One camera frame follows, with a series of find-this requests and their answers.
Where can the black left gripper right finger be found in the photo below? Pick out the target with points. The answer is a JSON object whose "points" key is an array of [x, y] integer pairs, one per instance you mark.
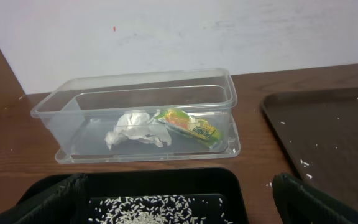
{"points": [[298, 202]]}

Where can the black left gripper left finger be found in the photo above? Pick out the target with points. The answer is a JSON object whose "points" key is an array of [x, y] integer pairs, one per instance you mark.
{"points": [[64, 202]]}

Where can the white napkin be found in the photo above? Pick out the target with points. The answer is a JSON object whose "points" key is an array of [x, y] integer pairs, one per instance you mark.
{"points": [[138, 127]]}

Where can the green yellow wrapper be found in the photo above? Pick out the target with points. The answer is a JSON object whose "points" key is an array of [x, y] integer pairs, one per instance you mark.
{"points": [[193, 127]]}

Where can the black plastic tray bin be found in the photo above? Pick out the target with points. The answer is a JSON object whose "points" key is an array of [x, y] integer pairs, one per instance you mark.
{"points": [[196, 181]]}

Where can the brown serving tray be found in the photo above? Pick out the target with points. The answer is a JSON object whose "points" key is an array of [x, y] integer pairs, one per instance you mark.
{"points": [[318, 132]]}

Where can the clear plastic bin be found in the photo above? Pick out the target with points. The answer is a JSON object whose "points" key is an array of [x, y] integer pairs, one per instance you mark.
{"points": [[81, 112]]}

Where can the pile of white rice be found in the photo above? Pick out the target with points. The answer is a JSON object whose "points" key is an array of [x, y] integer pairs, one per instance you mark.
{"points": [[149, 209]]}

